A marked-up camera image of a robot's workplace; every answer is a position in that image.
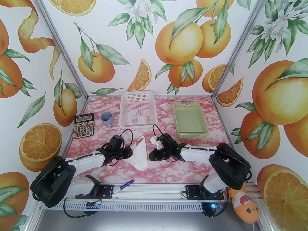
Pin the white paper napkin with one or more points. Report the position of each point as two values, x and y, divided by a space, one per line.
140 157

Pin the white perforated plastic basket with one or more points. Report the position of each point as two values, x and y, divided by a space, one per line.
138 112

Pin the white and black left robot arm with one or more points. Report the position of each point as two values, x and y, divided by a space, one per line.
84 160

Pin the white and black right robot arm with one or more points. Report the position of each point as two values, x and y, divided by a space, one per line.
197 153

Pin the blue and white pen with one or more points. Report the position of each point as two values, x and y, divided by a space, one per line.
127 183

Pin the green plastic basket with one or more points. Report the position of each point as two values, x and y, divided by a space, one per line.
190 119

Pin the purple mug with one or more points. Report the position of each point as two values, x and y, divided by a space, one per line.
105 117

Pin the black and gold calculator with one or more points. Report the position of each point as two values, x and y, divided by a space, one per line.
83 129

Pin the small circuit board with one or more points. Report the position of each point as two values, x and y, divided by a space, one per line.
216 206
93 204

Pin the orange fish plush toy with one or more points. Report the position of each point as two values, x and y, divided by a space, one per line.
245 206

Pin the aluminium front rail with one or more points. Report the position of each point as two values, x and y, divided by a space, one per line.
154 194

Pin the aluminium frame post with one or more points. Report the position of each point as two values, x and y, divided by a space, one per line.
61 44
242 44

